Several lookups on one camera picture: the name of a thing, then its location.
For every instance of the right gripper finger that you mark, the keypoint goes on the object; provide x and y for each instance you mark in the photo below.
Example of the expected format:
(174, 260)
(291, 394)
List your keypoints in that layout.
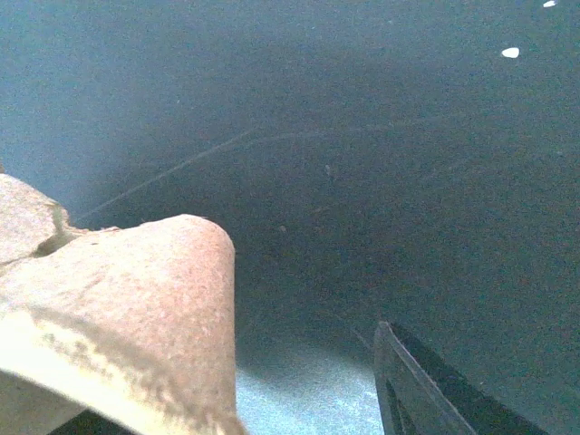
(418, 393)

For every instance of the brown pulp cup carrier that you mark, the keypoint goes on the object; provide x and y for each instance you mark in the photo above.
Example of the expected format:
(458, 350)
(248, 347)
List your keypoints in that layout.
(137, 324)

